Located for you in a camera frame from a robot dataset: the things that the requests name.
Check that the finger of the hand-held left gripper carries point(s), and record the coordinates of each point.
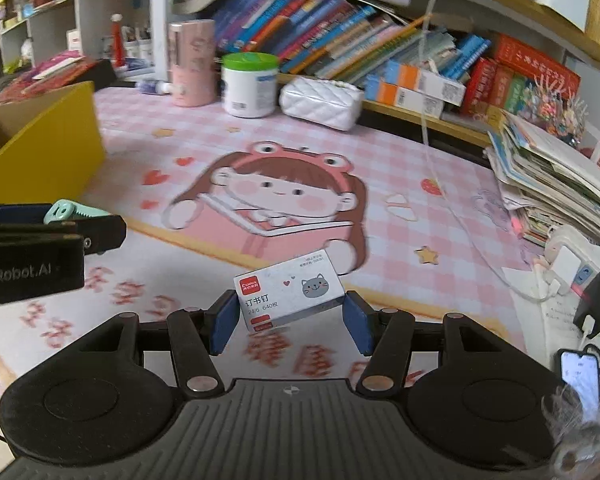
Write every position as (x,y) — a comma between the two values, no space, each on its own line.
(15,213)
(102,235)

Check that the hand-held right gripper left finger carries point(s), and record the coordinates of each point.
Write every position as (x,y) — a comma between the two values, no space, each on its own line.
(225,322)

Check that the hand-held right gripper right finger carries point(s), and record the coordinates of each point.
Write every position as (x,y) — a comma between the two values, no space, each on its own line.
(359,322)

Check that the teal plastic clip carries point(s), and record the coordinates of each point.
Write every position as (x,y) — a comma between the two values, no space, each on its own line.
(65,210)

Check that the white staple box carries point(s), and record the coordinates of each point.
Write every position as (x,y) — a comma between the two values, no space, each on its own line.
(290,290)

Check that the yellow cardboard box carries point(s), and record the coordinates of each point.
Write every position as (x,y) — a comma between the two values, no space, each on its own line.
(45,140)

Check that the stack of red papers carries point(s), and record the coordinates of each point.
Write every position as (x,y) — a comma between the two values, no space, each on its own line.
(40,77)

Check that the white card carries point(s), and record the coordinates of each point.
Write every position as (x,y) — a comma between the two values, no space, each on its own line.
(55,66)

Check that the small clear spray bottle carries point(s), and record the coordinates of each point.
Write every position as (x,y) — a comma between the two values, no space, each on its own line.
(152,86)

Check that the pink printed desk mat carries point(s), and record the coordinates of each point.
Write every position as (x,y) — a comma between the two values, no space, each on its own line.
(300,170)

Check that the pink cylindrical humidifier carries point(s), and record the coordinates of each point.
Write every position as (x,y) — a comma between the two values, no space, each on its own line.
(192,65)

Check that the white shelf unit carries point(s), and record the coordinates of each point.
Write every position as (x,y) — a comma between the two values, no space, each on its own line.
(55,25)

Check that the red and white toy stick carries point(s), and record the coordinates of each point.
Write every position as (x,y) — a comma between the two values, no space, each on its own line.
(118,42)

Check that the white pen holders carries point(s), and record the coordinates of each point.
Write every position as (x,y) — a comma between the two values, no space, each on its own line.
(140,45)

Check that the white jar with green lid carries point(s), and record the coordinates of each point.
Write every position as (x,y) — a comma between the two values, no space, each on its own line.
(250,87)

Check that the white power strip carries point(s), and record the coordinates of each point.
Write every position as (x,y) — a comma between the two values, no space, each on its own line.
(570,260)

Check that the white quilted purse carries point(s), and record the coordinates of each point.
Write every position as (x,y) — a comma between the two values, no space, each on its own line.
(320,102)

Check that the orange and white carton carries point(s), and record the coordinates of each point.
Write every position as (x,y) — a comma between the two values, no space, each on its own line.
(425,82)
(405,100)

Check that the smartphone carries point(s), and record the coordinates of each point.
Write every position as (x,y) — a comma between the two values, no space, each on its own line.
(580,382)

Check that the black charger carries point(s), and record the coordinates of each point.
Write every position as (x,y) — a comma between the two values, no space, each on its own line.
(595,302)

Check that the grey fluffy tuft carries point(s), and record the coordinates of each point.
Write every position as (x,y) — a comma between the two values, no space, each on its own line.
(575,425)

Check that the stack of magazines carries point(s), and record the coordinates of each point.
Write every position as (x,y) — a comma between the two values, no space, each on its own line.
(555,180)

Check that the row of colourful books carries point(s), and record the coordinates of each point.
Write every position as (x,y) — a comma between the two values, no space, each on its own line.
(325,35)

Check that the red illustrated box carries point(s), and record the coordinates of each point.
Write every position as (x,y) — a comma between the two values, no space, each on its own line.
(535,67)

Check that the wooden bookshelf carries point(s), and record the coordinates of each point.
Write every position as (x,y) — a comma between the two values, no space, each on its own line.
(530,25)

